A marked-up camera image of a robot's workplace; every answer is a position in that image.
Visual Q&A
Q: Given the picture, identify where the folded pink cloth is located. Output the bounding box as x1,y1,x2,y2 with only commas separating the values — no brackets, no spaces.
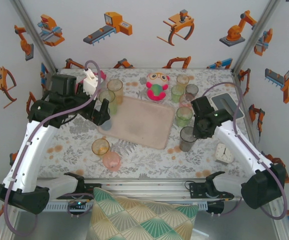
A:
74,69,108,95

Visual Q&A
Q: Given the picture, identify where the green and beige patterned pillow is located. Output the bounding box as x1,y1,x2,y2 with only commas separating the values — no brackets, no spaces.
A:
85,186,200,240

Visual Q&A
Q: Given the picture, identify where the short amber drinking glass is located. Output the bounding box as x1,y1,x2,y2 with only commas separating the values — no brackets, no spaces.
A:
91,138,111,157

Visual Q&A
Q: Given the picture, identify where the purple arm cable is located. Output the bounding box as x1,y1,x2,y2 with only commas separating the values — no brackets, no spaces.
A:
201,81,289,221
3,59,103,237

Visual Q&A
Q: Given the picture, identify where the plush toy with glasses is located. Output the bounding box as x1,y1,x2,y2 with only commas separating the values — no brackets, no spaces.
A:
145,71,172,102

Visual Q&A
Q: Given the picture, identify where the salmon textured drinking glass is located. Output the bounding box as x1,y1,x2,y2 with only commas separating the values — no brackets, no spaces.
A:
101,151,122,172

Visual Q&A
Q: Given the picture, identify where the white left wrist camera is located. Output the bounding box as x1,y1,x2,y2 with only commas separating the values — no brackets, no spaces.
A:
82,67,101,96

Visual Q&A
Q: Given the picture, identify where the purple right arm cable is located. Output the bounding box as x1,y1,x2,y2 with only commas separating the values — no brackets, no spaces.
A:
201,81,289,221

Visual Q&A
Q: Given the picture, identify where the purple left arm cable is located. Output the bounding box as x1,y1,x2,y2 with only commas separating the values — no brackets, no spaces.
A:
3,59,103,237

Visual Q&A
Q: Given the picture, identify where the black controller box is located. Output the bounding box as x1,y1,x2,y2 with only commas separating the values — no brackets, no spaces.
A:
68,199,89,210
208,199,225,217

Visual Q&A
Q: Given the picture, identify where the blue drinking glass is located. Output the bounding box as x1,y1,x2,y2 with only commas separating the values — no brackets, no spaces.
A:
99,117,113,132

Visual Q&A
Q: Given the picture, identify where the tall amber drinking glass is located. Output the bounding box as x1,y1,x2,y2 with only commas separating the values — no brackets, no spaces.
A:
106,78,124,106

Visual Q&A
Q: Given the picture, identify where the beige rectangular tray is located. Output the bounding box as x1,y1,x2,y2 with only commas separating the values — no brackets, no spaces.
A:
97,96,177,151

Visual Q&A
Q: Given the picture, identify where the white and grey tissue box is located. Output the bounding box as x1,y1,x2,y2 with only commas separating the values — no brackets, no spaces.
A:
210,92,245,121

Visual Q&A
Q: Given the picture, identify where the small grey drinking glass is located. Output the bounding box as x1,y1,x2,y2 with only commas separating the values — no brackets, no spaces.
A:
185,83,200,99

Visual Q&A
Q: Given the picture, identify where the small green drinking glass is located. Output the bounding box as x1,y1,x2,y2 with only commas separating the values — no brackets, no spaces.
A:
170,84,185,104

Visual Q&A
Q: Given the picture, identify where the large grey drinking glass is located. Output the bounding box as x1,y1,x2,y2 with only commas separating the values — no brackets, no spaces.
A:
179,126,198,153

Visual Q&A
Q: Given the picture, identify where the wide aluminium frame rail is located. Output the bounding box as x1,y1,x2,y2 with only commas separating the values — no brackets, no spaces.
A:
8,178,260,202

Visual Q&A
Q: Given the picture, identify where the white square alarm clock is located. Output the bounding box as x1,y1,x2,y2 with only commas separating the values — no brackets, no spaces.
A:
213,142,235,165

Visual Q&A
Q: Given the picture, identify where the floral print tablecloth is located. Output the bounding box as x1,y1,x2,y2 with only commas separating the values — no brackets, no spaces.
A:
30,67,257,180

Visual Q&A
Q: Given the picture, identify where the pink red-rimmed drinking glass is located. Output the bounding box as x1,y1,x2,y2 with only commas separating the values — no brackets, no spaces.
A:
178,93,195,109

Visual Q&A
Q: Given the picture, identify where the pale amber faceted glass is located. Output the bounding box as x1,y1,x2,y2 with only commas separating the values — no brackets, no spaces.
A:
176,74,191,88

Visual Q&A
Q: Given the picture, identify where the white slotted cable duct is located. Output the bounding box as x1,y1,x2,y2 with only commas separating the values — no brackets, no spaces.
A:
16,201,209,212

